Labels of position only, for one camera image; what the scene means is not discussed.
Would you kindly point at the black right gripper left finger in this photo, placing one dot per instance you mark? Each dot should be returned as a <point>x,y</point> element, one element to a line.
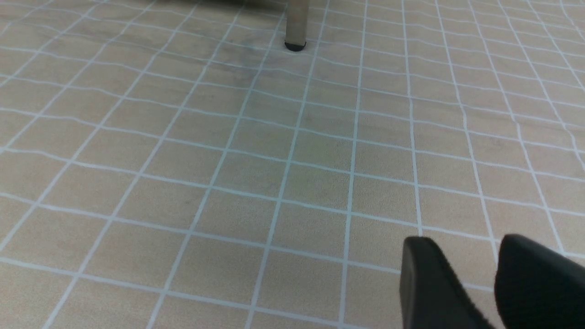
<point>431,295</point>

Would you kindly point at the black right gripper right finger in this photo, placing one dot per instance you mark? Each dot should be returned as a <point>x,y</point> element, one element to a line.
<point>537,288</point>

